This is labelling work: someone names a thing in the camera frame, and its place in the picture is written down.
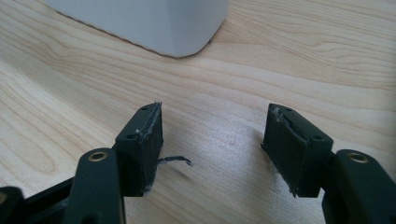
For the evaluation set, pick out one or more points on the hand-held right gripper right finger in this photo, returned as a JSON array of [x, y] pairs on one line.
[[295, 149]]

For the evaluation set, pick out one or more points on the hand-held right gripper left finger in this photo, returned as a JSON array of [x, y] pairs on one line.
[[138, 152]]

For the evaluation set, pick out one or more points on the white plastic box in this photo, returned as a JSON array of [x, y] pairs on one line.
[[149, 21]]

